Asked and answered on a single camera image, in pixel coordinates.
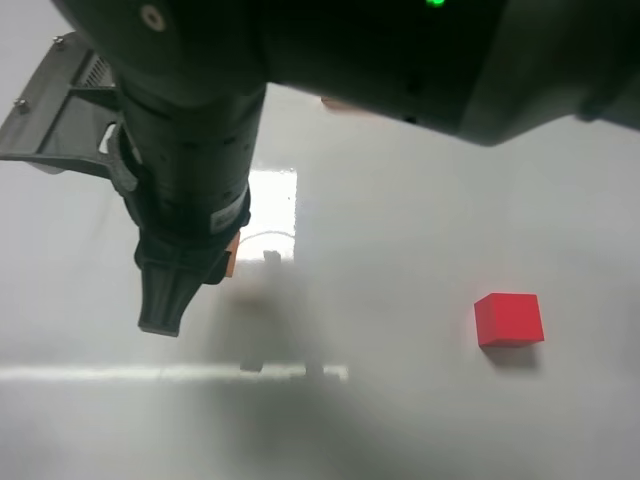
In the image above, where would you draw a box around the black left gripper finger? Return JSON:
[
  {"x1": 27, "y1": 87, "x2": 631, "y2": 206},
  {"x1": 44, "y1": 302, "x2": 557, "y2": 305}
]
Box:
[{"x1": 138, "y1": 263, "x2": 201, "y2": 337}]

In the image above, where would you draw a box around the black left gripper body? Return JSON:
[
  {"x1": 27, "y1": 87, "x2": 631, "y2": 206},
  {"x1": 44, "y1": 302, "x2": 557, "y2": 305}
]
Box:
[{"x1": 118, "y1": 82, "x2": 267, "y2": 285}]

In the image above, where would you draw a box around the orange cube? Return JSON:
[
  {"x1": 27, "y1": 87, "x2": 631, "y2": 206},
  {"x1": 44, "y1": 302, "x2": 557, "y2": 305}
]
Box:
[{"x1": 225, "y1": 232, "x2": 241, "y2": 278}]

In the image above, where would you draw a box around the red cube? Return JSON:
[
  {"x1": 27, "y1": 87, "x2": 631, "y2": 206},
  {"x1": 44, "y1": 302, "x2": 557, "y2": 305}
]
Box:
[{"x1": 474, "y1": 292, "x2": 545, "y2": 347}]

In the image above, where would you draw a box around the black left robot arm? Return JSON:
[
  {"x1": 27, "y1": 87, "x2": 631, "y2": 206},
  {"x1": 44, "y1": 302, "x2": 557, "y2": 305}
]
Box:
[{"x1": 58, "y1": 1, "x2": 639, "y2": 336}]

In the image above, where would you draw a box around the red template block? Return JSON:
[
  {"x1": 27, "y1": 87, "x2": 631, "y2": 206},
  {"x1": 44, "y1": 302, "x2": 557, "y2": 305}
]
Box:
[{"x1": 320, "y1": 97, "x2": 363, "y2": 114}]

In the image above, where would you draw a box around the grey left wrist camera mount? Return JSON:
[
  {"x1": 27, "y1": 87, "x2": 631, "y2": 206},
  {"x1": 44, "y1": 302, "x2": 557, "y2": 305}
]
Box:
[{"x1": 1, "y1": 32, "x2": 139, "y2": 195}]

